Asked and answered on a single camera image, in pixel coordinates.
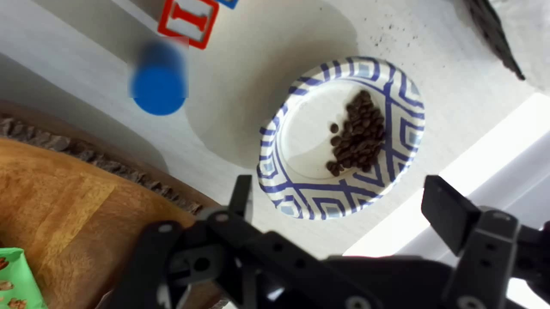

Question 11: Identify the blue patterned paper bowl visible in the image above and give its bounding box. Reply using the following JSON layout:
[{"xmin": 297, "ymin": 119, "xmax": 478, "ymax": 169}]
[{"xmin": 254, "ymin": 54, "xmax": 428, "ymax": 221}]

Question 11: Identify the green snack packet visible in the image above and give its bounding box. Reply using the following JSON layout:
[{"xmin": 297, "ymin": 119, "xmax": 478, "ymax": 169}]
[{"xmin": 0, "ymin": 245, "xmax": 48, "ymax": 309}]

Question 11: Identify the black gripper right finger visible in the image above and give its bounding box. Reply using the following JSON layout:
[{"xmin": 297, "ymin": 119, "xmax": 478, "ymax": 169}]
[{"xmin": 419, "ymin": 173, "xmax": 550, "ymax": 309}]

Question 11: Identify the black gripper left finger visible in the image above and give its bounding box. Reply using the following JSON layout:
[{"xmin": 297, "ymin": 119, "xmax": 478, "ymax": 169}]
[{"xmin": 96, "ymin": 173, "xmax": 345, "ymax": 309}]

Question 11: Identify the brown wooden tray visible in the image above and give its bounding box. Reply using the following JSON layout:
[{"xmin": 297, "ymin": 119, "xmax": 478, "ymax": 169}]
[{"xmin": 0, "ymin": 113, "xmax": 221, "ymax": 309}]

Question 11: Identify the coffee beans heap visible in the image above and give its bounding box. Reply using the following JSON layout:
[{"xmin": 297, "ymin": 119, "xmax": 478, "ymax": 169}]
[{"xmin": 323, "ymin": 89, "xmax": 388, "ymax": 178}]

